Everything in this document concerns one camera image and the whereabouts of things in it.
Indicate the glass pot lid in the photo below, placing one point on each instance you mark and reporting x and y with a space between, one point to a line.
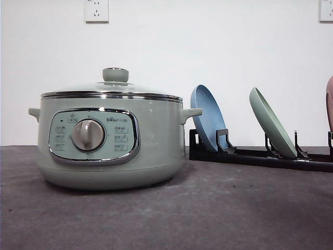
115 86

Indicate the green plate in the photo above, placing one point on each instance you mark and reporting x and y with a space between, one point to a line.
272 124

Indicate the blue plate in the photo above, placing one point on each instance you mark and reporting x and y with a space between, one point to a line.
211 118

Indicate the green electric steamer pot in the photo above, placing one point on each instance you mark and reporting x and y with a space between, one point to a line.
111 143

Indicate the pink plate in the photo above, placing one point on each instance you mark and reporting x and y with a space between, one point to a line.
329 101

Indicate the black dish rack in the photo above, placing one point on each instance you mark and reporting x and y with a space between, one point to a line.
225 152

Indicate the white wall socket left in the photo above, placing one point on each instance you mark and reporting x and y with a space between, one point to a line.
97 11

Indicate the white wall socket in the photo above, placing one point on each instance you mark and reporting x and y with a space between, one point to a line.
326 12
97 11

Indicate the white wall socket right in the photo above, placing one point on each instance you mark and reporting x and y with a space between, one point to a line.
326 12

